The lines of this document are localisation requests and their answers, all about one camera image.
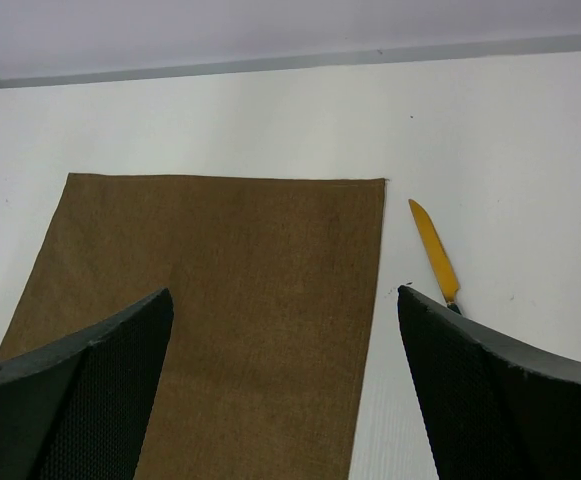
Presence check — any brown cloth napkin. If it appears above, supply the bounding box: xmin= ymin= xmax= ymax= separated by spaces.
xmin=0 ymin=173 xmax=385 ymax=479

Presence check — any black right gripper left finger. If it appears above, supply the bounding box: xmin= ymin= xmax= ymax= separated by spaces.
xmin=0 ymin=289 xmax=174 ymax=479

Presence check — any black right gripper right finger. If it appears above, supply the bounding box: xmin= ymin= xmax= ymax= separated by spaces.
xmin=397 ymin=286 xmax=581 ymax=479

